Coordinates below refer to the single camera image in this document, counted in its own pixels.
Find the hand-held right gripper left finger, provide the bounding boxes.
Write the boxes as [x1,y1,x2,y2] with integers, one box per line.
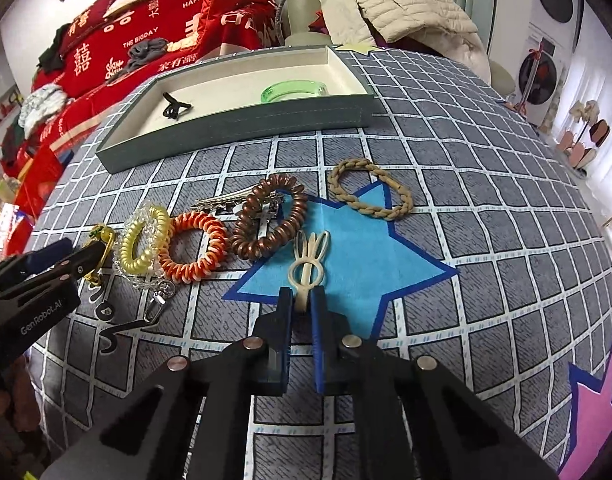
[40,287,294,480]

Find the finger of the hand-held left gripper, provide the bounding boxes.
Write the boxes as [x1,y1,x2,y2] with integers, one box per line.
[33,240,117,287]
[0,238,74,276]

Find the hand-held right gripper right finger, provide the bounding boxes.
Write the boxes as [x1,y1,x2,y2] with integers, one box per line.
[310,285,562,480]

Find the yellow spiral hair tie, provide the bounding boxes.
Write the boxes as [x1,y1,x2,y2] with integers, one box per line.
[118,206,171,275]

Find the cream rabbit hair clip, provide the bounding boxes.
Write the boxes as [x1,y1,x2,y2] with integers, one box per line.
[289,230,331,311]

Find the clear bead chain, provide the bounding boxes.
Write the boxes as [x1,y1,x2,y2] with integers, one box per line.
[110,200,179,323]

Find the brown spiral hair tie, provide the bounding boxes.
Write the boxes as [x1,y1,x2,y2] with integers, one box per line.
[231,174,309,261]

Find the silver metal hair clip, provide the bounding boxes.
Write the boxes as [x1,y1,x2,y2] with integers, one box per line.
[193,191,287,221]

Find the beige braided hair tie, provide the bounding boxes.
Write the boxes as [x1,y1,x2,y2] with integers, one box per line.
[328,157,414,221]

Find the black hair claw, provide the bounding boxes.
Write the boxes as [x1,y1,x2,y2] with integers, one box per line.
[161,91,193,121]

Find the grey-green jewelry tray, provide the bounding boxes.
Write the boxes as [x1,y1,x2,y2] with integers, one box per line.
[94,45,381,175]

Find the green translucent bangle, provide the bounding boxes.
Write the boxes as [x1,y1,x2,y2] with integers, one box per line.
[261,80,331,106]

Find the person's left hand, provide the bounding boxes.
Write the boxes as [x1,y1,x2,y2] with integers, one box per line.
[0,355,41,441]

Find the white grey knit cloth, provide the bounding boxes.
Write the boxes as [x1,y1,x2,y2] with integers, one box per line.
[20,84,69,133]

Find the grey checked table cloth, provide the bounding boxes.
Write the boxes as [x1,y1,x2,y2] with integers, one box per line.
[28,42,612,480]

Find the dark green clothes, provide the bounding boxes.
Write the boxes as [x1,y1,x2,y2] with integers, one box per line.
[38,25,72,73]

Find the grey crumpled cloth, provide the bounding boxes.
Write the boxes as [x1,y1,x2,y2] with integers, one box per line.
[123,37,169,72]

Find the red printed blanket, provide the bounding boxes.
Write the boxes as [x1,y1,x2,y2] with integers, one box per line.
[0,0,287,221]

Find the red satin cushion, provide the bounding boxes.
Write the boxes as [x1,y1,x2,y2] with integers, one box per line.
[201,0,281,47]

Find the row of shoes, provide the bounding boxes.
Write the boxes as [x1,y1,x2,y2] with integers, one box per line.
[556,100,612,177]

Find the beige down jacket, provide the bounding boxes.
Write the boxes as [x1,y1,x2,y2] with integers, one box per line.
[320,0,492,83]

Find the white washing machine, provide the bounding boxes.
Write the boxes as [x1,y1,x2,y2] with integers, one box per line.
[516,25,572,126]

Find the orange spiral hair tie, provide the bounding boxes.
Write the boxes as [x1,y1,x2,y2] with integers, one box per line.
[161,211,229,285]

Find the grey braided cable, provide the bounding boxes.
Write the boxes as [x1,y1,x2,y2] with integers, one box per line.
[273,0,311,46]

